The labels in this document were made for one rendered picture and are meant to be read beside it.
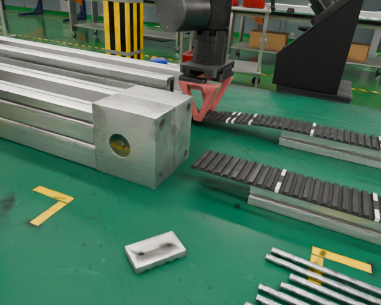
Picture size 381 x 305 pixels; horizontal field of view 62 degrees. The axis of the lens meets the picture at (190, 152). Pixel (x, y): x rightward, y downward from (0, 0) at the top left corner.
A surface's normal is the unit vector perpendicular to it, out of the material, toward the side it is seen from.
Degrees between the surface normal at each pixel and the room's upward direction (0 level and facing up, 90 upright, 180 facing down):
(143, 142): 90
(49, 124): 90
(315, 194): 0
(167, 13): 90
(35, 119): 90
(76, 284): 0
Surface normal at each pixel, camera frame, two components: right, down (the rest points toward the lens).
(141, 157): -0.42, 0.40
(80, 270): 0.07, -0.89
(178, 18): -0.68, 0.29
